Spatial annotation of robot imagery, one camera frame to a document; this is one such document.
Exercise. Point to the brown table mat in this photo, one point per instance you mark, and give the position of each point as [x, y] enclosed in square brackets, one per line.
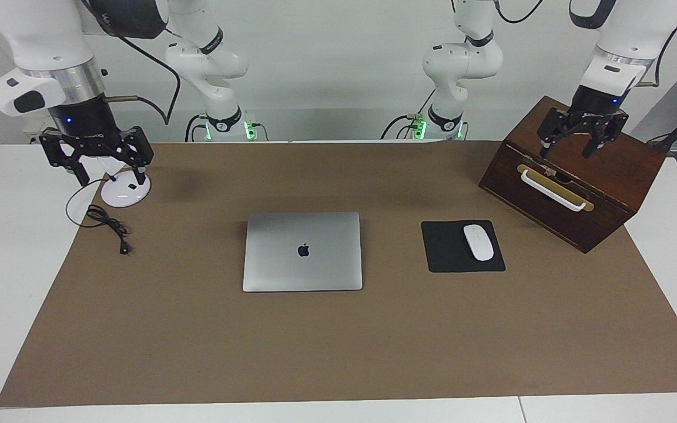
[338, 346]

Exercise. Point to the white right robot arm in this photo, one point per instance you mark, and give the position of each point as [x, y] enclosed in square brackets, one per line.
[39, 29]

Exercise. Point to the white wall power strip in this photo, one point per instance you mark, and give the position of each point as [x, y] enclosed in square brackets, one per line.
[36, 134]

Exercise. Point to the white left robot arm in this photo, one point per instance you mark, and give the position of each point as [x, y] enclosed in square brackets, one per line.
[638, 29]

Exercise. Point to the black mouse pad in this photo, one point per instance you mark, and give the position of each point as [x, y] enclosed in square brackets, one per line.
[444, 249]

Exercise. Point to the white computer mouse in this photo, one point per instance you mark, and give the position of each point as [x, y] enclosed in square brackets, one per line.
[478, 242]

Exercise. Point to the silver laptop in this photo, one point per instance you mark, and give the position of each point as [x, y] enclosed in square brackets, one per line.
[303, 270]

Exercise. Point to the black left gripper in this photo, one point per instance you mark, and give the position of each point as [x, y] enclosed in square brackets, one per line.
[594, 108]

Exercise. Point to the white desk lamp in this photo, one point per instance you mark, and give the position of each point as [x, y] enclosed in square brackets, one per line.
[121, 194]

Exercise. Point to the dark wooden box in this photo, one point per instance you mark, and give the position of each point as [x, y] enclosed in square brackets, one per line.
[620, 176]

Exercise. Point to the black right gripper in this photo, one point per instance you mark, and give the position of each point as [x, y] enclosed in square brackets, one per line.
[86, 126]

